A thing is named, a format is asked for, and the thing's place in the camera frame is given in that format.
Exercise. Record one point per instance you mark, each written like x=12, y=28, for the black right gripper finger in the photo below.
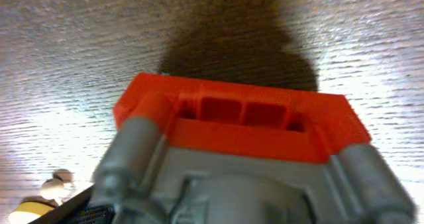
x=78, y=211

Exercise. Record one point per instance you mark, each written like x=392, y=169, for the yellow wooden rattle drum toy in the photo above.
x=51, y=194

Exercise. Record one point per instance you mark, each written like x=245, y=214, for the red toy fire truck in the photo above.
x=199, y=151

